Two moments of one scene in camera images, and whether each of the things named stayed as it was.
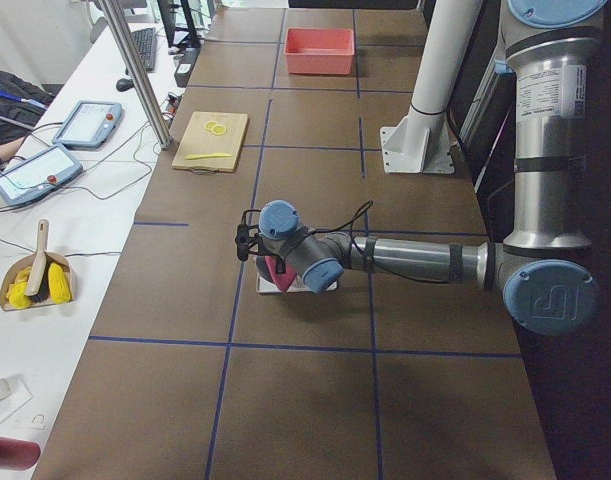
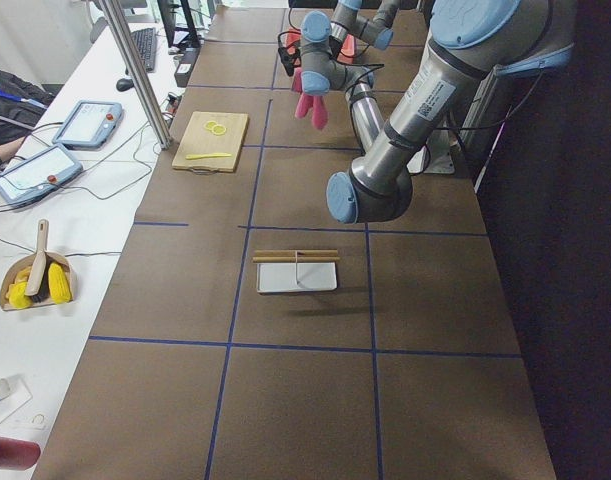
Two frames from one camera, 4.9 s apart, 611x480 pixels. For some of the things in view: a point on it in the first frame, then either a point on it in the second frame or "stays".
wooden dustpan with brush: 38,279 stays
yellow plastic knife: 199,156 stays
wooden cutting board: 199,140 stays
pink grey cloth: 266,267 -> 315,105
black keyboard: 145,40 stays
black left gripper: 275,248 -> 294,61
